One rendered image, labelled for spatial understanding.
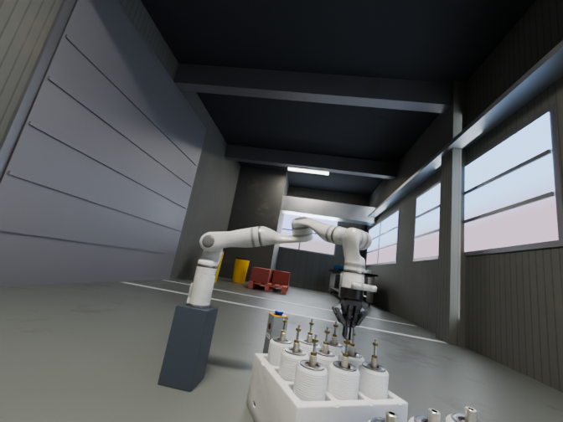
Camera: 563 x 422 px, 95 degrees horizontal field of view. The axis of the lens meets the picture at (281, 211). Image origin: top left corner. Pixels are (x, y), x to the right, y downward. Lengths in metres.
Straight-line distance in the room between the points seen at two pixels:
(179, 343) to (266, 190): 7.14
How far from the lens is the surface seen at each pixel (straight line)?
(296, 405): 0.85
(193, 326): 1.21
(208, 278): 1.21
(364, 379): 1.03
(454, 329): 3.81
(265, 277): 5.90
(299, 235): 1.14
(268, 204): 7.98
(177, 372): 1.27
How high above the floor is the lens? 0.52
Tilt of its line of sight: 12 degrees up
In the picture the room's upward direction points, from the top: 9 degrees clockwise
